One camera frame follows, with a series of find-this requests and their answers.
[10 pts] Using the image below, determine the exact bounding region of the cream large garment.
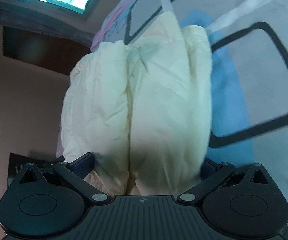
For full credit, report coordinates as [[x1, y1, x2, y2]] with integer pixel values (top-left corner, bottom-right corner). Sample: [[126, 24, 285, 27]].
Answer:
[[61, 12, 212, 196]]

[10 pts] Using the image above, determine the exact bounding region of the dark wooden door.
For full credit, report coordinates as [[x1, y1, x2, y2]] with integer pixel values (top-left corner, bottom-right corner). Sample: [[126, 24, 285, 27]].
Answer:
[[3, 27, 90, 76]]

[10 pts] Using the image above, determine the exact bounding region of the patterned bed sheet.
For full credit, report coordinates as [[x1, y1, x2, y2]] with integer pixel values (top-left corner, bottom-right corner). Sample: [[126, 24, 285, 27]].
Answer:
[[90, 0, 288, 202]]

